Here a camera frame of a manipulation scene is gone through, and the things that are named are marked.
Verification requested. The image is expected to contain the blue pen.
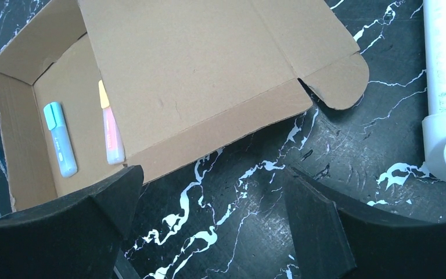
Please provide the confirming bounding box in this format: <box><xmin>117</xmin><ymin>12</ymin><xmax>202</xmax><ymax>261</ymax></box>
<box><xmin>43</xmin><ymin>102</ymin><xmax>78</xmax><ymax>178</ymax></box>

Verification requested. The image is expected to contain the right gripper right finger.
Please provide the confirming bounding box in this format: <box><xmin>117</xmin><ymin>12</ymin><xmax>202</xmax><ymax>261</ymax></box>
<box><xmin>282</xmin><ymin>167</ymin><xmax>446</xmax><ymax>278</ymax></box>

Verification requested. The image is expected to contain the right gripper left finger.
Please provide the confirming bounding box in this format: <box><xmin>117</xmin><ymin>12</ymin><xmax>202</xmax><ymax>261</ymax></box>
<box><xmin>0</xmin><ymin>165</ymin><xmax>144</xmax><ymax>278</ymax></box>

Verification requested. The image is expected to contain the orange small object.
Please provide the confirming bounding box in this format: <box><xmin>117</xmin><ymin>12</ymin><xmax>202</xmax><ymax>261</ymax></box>
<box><xmin>98</xmin><ymin>80</ymin><xmax>125</xmax><ymax>165</ymax></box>

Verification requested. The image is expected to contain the brown cardboard box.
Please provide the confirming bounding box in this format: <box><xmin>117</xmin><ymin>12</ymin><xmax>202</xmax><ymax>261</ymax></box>
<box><xmin>0</xmin><ymin>1</ymin><xmax>369</xmax><ymax>211</ymax></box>

